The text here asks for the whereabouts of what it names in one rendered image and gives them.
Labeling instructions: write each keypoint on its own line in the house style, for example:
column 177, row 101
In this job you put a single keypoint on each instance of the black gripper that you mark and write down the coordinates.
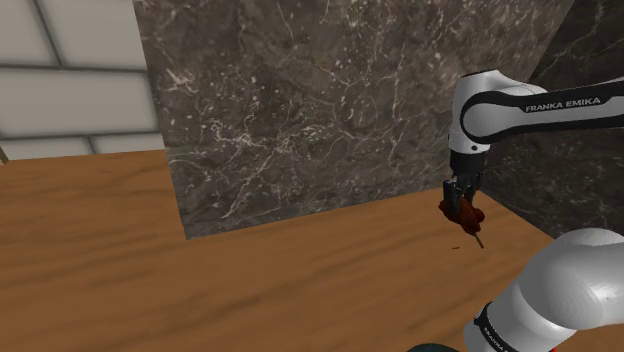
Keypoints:
column 465, row 168

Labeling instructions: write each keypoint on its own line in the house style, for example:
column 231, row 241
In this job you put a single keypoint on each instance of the dark red fruit with stem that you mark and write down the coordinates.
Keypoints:
column 470, row 217

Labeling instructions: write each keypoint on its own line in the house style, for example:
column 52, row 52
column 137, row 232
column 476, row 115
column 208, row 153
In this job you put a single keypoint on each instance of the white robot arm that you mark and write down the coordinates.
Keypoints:
column 560, row 292

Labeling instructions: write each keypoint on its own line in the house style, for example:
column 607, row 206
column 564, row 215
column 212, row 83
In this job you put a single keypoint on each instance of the dark robot stand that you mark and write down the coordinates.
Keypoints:
column 431, row 348

